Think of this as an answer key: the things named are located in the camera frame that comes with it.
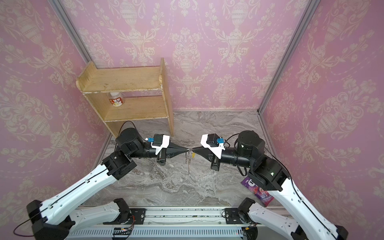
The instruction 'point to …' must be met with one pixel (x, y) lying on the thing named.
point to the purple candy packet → (262, 194)
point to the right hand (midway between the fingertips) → (195, 148)
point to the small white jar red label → (116, 99)
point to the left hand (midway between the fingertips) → (186, 151)
